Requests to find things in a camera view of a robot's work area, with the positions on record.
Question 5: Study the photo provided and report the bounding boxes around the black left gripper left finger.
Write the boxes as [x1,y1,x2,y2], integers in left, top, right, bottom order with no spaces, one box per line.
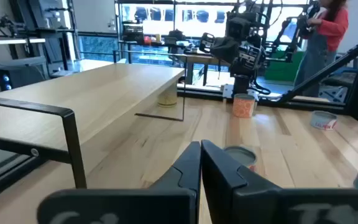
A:
[37,141,202,224]

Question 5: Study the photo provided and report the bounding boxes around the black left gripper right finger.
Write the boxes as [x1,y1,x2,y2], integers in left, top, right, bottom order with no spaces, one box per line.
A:
[201,139,358,224]

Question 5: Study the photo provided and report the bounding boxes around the orange white pasta can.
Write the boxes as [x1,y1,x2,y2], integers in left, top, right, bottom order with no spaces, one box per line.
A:
[223,145,258,173]

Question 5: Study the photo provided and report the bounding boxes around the orange patterned can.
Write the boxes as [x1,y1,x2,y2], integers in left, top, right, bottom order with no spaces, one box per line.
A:
[232,93,256,119]

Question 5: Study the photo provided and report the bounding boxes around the tall carrots can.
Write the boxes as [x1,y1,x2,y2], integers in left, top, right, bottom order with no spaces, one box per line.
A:
[157,81,178,108]

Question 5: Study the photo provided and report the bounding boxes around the wooden background table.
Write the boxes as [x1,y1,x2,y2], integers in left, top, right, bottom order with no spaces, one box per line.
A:
[178,53,231,86]

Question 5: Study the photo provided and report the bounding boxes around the green board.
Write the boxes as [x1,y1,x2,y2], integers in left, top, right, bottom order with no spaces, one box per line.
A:
[264,51,304,83]

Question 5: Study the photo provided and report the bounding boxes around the person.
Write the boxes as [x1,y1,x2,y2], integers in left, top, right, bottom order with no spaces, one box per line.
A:
[293,0,350,98]

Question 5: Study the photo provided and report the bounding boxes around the black wire basket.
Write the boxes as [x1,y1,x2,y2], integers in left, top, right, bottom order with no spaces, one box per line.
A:
[122,24,145,43]

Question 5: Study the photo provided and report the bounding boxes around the black table edge rail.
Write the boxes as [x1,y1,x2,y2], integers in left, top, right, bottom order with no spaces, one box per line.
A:
[177,83,347,114]

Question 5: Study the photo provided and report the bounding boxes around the black diagonal frame strut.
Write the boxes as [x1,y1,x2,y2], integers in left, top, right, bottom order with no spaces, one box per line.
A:
[277,37,358,104]

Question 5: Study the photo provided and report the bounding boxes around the wooden shelf with black frame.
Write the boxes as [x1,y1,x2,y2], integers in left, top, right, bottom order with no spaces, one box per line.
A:
[0,49,188,207]

